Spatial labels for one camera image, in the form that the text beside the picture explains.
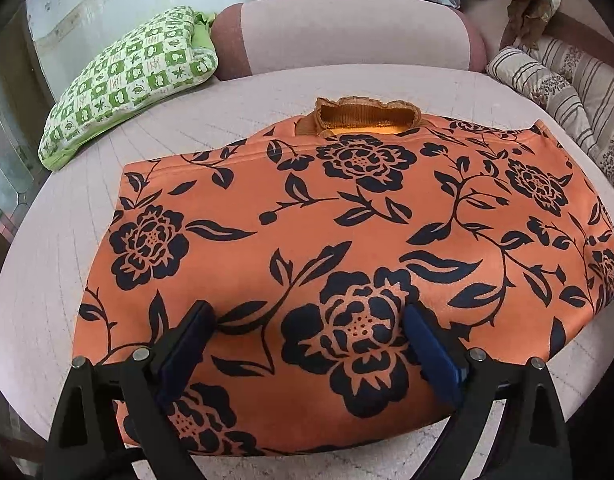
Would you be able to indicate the wooden glass door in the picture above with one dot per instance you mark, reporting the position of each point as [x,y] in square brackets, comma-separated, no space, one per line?
[25,100]

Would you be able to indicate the orange black floral garment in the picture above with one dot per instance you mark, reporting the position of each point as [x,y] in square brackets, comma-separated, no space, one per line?
[310,238]

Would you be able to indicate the brown crumpled cloth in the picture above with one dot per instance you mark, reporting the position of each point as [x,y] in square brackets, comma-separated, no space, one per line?
[527,20]

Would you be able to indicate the striped beige quilt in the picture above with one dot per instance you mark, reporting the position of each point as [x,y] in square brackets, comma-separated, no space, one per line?
[573,87]

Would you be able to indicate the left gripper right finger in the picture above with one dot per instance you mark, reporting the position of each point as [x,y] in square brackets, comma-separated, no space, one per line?
[531,440]

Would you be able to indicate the pink quilted bolster cushion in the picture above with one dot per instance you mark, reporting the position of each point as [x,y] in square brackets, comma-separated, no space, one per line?
[266,36]

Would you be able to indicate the green white patterned pillow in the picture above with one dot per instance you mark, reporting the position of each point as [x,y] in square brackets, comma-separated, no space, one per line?
[169,53]

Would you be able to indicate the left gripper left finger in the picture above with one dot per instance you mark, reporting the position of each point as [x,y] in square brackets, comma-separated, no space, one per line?
[110,416]

